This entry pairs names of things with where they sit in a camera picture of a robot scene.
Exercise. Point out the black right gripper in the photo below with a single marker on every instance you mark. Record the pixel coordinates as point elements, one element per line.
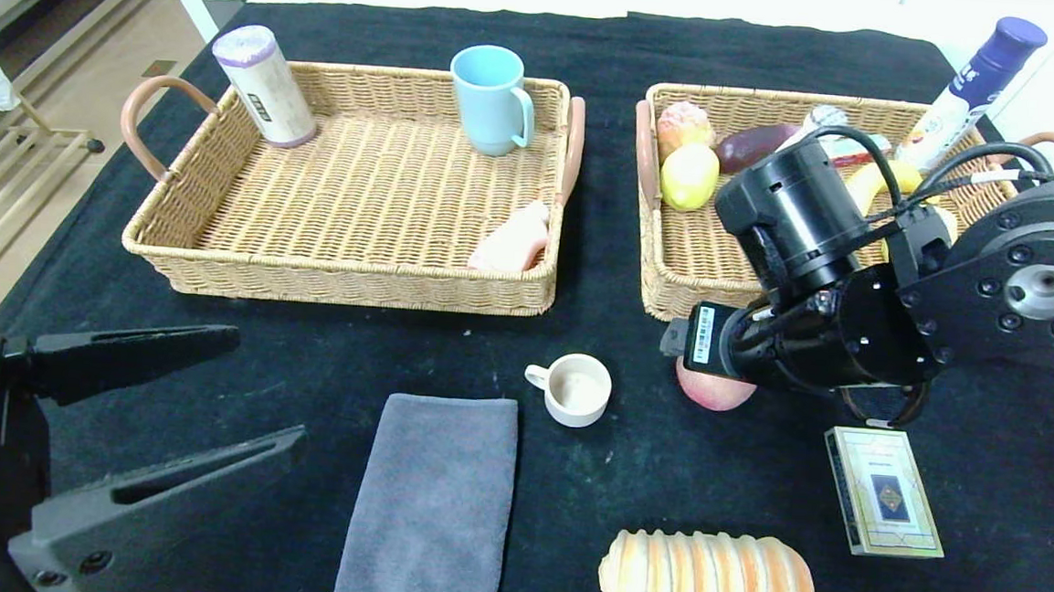
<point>702,335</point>

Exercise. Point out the red apple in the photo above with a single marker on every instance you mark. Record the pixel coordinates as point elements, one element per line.
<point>713,394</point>

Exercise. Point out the small cream espresso cup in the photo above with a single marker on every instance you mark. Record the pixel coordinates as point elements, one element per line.
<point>576,395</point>

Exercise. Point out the cream playing card box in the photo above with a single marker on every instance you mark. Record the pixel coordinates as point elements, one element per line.
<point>886,492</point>

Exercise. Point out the white milk bottle green label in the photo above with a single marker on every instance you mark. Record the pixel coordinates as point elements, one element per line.
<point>826,117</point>

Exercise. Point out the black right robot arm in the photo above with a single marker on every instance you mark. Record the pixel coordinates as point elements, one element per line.
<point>994,288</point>

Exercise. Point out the wicker basket holding food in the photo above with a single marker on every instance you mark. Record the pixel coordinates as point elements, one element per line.
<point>694,251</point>

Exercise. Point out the wicker basket holding household items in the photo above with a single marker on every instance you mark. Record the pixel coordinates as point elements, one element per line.
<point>360,185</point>

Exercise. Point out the black table cloth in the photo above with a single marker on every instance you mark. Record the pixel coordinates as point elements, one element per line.
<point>707,490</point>

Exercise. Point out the yellow lemon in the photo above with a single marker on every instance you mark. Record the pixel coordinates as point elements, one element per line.
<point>950,223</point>
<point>690,180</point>

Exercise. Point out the pale pink object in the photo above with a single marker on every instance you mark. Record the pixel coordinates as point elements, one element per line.
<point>512,240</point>

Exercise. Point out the dark purple eggplant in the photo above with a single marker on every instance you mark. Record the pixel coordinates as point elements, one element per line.
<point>751,147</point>

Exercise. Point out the orange pink peach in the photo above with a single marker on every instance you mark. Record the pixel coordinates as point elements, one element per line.
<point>684,127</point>

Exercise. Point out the striped bread loaf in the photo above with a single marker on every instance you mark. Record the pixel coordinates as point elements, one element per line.
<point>706,586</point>

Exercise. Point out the red green snack pack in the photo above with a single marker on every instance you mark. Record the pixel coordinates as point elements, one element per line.
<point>856,157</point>

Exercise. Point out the yellow banana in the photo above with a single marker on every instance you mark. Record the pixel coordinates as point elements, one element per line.
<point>900,175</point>

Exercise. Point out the grey folded towel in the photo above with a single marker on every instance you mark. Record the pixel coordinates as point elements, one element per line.
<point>431,510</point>

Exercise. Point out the light blue mug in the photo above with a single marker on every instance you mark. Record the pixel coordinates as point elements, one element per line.
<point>488,101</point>

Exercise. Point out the cream folding rack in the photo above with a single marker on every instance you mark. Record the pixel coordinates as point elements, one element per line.
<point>52,131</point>

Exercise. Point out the white bottle purple cap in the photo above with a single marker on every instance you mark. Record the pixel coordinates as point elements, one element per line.
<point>969,94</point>

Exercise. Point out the brass floor socket plate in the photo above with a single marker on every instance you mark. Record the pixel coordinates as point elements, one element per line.
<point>159,68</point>

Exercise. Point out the cream canister purple lid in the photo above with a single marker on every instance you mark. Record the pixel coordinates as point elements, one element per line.
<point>265,88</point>

